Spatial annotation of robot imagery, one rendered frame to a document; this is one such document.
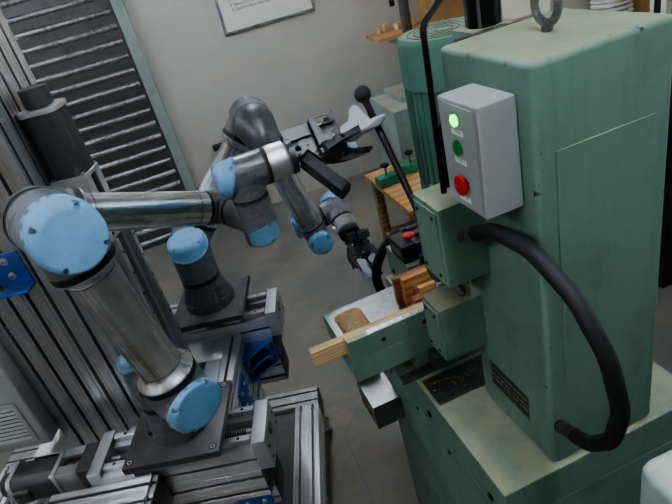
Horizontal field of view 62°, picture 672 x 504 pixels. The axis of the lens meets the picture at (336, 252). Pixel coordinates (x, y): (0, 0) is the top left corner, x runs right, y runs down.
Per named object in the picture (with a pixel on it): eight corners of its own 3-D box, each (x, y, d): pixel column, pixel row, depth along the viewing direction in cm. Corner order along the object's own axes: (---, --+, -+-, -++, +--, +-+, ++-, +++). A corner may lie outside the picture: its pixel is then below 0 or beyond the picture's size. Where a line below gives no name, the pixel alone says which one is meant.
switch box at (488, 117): (484, 184, 87) (473, 81, 79) (524, 206, 78) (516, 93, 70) (449, 197, 85) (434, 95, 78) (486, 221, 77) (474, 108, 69)
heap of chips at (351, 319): (358, 306, 139) (356, 300, 138) (374, 327, 131) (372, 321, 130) (332, 317, 138) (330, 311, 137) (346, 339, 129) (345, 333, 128)
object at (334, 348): (528, 269, 136) (527, 255, 134) (534, 272, 134) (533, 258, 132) (312, 362, 125) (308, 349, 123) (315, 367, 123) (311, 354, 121)
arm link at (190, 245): (180, 290, 163) (163, 251, 156) (179, 269, 175) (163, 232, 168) (220, 277, 164) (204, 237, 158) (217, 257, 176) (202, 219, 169)
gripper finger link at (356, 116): (369, 91, 108) (331, 116, 112) (382, 117, 107) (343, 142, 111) (375, 95, 111) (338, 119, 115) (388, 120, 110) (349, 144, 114)
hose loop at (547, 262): (498, 361, 107) (479, 192, 90) (637, 496, 79) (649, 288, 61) (474, 372, 106) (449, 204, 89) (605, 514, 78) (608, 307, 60)
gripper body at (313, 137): (334, 108, 113) (278, 127, 111) (351, 145, 111) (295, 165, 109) (330, 125, 120) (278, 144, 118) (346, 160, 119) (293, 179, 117)
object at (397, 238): (429, 230, 151) (426, 212, 148) (450, 246, 142) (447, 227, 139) (386, 247, 148) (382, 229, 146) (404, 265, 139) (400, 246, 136)
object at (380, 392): (386, 389, 163) (381, 369, 159) (405, 417, 153) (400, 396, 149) (360, 401, 161) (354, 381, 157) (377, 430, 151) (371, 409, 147)
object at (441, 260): (462, 250, 103) (452, 177, 96) (490, 272, 96) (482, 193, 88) (422, 267, 102) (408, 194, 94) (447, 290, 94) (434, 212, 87)
